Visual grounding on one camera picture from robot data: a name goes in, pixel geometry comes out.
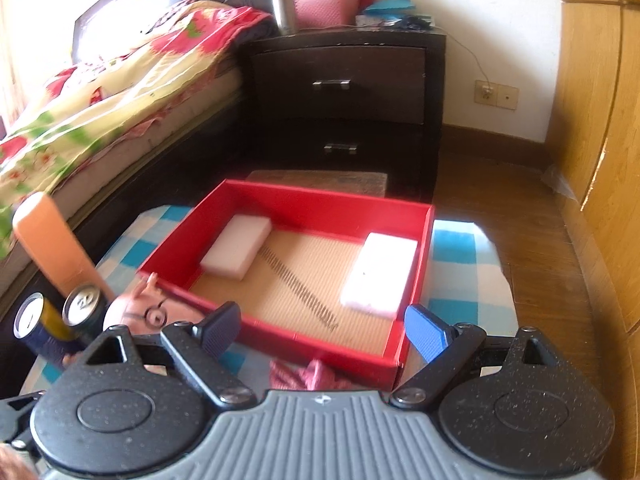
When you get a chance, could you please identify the tissue pack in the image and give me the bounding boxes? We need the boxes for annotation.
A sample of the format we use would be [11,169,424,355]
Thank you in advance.
[356,12,401,27]

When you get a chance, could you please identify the floral blanket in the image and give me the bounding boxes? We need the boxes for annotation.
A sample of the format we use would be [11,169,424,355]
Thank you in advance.
[0,0,273,261]

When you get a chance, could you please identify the dark wooden bed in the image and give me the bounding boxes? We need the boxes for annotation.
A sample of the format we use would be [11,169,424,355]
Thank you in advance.
[0,0,273,356]

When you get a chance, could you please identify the blue paper sheet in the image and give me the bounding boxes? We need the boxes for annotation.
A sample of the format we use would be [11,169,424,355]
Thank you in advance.
[364,0,416,13]

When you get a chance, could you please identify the white sponge block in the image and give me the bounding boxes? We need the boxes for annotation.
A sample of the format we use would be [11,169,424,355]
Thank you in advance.
[340,232,418,321]
[200,215,273,281]

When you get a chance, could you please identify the worn wooden stool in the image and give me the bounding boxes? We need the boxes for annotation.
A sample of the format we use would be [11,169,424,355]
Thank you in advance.
[246,170,390,198]

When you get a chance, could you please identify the pig plush with green shirt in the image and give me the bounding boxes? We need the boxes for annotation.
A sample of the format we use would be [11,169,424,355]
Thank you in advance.
[102,272,206,336]

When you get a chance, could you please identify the orange plastic bottle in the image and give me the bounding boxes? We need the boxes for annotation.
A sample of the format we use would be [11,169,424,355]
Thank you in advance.
[12,192,116,306]

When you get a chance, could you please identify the large nightstand drawer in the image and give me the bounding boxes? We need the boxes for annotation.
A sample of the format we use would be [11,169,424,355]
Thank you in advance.
[250,46,427,126]

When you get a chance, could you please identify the blue white checkered cloth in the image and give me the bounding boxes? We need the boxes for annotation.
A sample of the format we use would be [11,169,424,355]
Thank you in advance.
[30,205,516,396]

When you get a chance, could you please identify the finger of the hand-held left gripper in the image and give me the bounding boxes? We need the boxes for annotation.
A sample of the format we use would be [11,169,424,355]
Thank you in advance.
[0,392,48,453]

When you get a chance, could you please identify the beige wall socket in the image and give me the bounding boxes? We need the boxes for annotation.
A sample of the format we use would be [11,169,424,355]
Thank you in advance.
[474,80,520,109]

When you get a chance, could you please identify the blue yellow drink can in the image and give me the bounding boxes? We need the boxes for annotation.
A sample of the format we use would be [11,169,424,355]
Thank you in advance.
[13,292,86,363]

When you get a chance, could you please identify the black coil spring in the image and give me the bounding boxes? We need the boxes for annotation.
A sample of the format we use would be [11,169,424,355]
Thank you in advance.
[260,246,340,331]

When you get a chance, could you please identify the wooden wardrobe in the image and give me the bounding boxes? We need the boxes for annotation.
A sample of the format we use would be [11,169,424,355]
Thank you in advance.
[547,0,640,391]

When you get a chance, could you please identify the red cardboard box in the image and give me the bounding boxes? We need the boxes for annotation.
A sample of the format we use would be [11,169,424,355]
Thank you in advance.
[137,179,436,391]

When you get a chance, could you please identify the small nightstand drawer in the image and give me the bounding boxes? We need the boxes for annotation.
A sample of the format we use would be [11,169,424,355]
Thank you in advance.
[250,120,426,186]

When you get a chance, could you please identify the mattress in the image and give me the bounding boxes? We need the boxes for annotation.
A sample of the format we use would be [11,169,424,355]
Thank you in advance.
[0,67,242,301]

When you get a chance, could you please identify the pink knitted cloth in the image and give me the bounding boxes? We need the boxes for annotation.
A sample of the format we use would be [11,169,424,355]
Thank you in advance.
[270,357,353,392]

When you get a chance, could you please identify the pink plastic basket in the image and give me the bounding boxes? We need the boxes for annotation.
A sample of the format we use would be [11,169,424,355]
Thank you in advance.
[292,0,362,27]

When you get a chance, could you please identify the thin charger cable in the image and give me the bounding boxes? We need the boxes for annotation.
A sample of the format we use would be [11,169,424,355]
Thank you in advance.
[435,25,493,92]

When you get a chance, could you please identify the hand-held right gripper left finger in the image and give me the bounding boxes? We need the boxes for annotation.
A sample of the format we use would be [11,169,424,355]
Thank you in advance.
[75,301,258,408]

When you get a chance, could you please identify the dark green drink can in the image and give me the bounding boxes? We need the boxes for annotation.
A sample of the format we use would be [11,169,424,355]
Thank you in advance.
[62,284,112,341]

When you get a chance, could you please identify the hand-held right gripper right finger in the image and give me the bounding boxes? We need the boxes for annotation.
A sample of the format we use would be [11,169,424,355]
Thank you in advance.
[389,304,568,408]

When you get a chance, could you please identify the stainless steel thermos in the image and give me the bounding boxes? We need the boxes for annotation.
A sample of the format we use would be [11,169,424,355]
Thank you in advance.
[267,0,299,36]

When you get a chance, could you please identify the dark wooden nightstand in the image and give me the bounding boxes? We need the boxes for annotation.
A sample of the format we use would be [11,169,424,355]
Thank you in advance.
[237,27,447,201]

